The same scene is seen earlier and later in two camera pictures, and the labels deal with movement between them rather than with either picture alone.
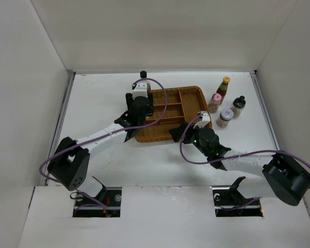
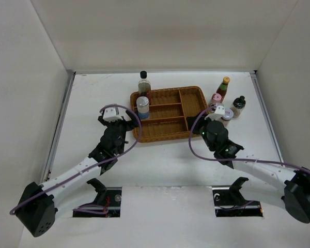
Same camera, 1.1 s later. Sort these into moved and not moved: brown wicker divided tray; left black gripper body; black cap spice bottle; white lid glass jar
Moved: left black gripper body
Not moved: brown wicker divided tray; white lid glass jar; black cap spice bottle
